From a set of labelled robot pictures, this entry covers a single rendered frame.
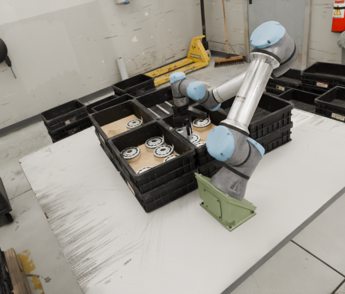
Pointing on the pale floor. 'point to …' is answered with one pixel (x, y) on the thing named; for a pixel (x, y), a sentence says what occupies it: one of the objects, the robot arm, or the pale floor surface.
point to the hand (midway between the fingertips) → (191, 137)
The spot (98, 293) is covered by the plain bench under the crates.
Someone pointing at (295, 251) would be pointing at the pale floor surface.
